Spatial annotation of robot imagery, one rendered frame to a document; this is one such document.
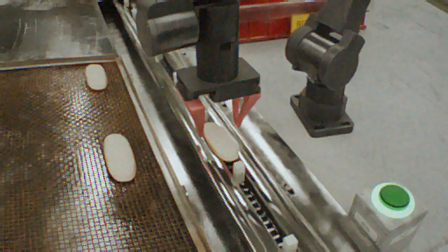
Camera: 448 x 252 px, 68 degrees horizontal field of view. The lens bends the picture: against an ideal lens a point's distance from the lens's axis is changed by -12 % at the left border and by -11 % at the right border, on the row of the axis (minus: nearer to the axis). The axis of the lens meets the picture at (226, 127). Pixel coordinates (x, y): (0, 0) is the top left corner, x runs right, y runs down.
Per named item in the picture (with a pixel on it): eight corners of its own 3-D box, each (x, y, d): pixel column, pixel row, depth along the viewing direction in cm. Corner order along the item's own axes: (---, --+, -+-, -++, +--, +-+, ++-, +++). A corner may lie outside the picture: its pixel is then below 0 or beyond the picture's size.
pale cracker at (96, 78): (109, 89, 63) (109, 83, 62) (87, 91, 61) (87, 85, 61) (102, 65, 70) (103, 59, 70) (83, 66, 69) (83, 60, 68)
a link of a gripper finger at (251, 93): (260, 134, 56) (262, 80, 51) (215, 147, 54) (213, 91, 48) (240, 110, 61) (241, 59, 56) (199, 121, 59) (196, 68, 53)
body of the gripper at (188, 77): (261, 87, 51) (263, 38, 47) (191, 104, 48) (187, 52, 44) (241, 66, 56) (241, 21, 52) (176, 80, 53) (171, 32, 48)
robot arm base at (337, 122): (354, 132, 65) (327, 96, 75) (363, 94, 61) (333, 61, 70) (311, 138, 64) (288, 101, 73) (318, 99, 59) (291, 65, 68)
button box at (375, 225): (405, 262, 47) (434, 211, 41) (363, 286, 45) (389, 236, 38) (371, 222, 53) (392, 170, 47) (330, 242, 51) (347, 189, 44)
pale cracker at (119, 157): (140, 181, 46) (141, 174, 45) (110, 185, 44) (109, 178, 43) (127, 135, 53) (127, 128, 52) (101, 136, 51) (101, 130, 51)
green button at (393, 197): (412, 208, 42) (416, 199, 41) (390, 220, 41) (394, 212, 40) (392, 187, 45) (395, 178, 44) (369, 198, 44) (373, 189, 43)
